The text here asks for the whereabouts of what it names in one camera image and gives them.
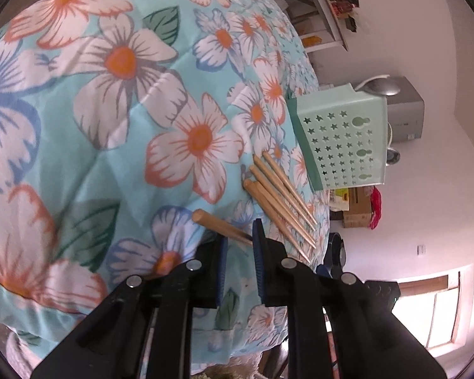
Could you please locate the brown cardboard box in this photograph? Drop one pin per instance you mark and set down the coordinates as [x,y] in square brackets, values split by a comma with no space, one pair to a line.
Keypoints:
[357,207]

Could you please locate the red plastic bag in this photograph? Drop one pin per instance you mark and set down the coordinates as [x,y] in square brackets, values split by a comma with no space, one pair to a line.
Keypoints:
[375,209]

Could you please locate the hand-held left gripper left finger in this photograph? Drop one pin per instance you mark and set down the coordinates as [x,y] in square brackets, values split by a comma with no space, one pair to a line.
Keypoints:
[222,268]

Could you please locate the white wall socket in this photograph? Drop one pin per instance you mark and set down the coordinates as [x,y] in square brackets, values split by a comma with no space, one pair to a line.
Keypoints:
[422,249]

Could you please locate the white yellow rice sack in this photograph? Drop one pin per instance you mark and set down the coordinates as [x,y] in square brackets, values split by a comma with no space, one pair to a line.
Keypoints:
[338,199]

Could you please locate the black trash bin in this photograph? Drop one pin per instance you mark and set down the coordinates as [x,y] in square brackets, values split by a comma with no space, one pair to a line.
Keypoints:
[335,252]

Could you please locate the black rice cooker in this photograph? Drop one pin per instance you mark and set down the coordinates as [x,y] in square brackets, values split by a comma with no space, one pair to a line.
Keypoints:
[394,157]

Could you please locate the wooden framed window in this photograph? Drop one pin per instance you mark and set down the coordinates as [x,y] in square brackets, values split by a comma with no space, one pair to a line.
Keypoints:
[438,304]

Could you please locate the long white table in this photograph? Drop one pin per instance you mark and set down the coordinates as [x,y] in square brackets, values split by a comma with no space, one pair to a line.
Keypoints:
[324,8]

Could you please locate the silver refrigerator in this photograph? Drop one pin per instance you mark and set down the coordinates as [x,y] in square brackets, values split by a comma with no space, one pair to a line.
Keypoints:
[407,114]

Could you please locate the cola bottle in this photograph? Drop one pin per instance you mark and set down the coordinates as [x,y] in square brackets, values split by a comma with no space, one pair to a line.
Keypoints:
[341,8]

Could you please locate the metal spoon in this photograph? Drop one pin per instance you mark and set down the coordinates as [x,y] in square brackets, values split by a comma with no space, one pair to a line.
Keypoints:
[383,87]

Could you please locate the yellow plastic bag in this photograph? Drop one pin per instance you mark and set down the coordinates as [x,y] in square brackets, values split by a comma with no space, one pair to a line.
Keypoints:
[314,41]

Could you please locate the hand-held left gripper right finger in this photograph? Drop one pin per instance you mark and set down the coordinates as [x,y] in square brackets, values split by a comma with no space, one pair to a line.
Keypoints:
[258,260]

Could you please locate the green plastic utensil holder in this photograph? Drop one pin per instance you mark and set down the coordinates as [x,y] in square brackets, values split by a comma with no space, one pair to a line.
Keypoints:
[339,142]

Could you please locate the floral blue tablecloth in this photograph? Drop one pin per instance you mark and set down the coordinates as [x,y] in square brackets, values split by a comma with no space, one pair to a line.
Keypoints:
[102,126]

